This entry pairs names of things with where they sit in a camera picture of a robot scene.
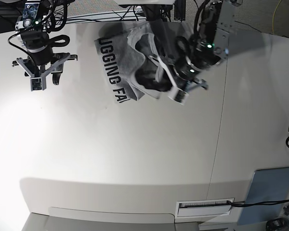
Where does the yellow cable on floor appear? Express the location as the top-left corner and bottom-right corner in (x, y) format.
(271, 0), (280, 35)

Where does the blue-grey flat panel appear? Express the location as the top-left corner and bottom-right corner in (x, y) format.
(237, 167), (289, 226)

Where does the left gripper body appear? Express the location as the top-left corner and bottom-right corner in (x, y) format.
(149, 55), (202, 105)

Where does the grey T-shirt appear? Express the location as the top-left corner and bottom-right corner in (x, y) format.
(94, 21), (180, 103)

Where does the black cable on table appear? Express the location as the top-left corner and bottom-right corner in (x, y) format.
(227, 198), (289, 208)

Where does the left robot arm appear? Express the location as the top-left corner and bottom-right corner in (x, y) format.
(140, 0), (242, 104)

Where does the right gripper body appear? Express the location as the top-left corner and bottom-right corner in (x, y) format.
(12, 52), (78, 91)

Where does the black device bottom right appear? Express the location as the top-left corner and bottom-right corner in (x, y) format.
(265, 218), (289, 231)

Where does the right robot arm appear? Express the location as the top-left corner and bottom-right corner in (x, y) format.
(8, 0), (78, 91)

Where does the black aluminium frame post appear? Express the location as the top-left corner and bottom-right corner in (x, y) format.
(174, 0), (186, 22)

